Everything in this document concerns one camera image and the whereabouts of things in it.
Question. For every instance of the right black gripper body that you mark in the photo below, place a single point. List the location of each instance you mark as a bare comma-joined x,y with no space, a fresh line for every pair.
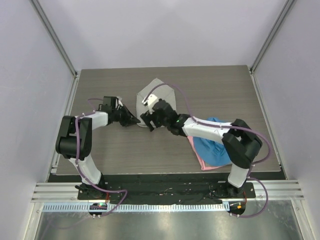
159,121

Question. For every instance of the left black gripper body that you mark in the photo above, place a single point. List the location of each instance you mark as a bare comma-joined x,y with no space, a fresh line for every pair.
116,114

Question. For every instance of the grey cloth napkin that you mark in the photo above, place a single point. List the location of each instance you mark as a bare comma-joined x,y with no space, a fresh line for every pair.
164,92

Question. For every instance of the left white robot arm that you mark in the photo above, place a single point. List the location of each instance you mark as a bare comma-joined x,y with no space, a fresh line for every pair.
75,139

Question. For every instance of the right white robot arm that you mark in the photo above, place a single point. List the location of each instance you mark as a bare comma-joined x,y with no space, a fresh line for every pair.
241,144

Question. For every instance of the blue cloth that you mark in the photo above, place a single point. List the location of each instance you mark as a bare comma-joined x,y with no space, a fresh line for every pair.
212,152

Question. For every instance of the pink cloth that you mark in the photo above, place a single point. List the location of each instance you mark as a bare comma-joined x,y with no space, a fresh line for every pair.
197,152

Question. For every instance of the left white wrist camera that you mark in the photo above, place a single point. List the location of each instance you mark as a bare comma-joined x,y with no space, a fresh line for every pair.
118,103

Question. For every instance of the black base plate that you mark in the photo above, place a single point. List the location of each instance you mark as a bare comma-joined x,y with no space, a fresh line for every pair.
166,189

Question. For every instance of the left aluminium frame post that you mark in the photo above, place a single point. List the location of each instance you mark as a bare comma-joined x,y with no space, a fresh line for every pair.
53,35

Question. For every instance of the aluminium frame post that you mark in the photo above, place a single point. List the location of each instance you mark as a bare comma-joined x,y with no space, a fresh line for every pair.
53,35
285,11

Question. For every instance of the white slotted cable duct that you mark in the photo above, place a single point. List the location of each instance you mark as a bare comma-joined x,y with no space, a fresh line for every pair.
95,207

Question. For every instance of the aluminium front rail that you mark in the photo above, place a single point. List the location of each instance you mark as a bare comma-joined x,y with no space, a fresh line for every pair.
66,192

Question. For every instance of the right aluminium frame post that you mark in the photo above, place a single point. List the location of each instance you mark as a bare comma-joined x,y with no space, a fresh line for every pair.
285,11

